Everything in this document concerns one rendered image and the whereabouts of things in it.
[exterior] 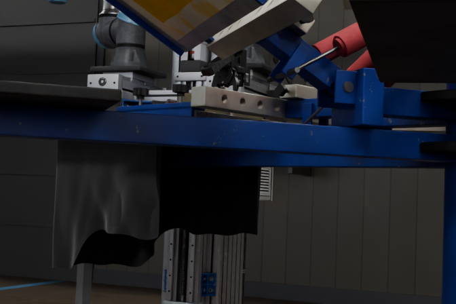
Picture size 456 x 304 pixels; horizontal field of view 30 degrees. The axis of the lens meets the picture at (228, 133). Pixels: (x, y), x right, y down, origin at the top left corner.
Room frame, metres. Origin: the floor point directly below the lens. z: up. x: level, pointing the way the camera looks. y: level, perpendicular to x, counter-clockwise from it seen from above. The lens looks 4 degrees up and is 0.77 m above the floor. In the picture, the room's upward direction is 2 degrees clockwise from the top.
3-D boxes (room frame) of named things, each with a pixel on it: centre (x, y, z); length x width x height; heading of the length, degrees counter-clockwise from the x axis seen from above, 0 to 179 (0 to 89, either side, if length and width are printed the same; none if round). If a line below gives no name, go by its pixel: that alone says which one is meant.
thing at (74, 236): (2.54, 0.35, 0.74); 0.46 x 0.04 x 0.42; 47
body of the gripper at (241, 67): (2.52, 0.00, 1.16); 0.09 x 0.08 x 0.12; 137
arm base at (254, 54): (3.17, -0.05, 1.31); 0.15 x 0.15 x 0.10
